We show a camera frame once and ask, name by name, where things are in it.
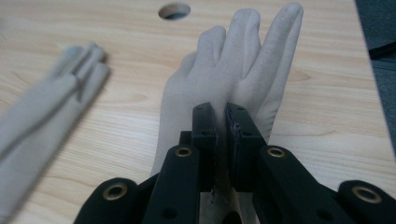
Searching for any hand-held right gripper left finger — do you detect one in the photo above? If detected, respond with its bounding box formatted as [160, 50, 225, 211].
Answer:
[141, 102, 219, 224]

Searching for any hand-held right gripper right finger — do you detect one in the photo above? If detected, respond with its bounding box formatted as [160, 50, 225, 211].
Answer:
[224, 102, 356, 224]

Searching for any beige glove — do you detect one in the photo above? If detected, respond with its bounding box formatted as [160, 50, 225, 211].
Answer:
[149, 2, 304, 224]
[0, 41, 111, 224]

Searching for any dark metal stand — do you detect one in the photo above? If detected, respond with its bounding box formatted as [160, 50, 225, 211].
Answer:
[368, 41, 396, 61]

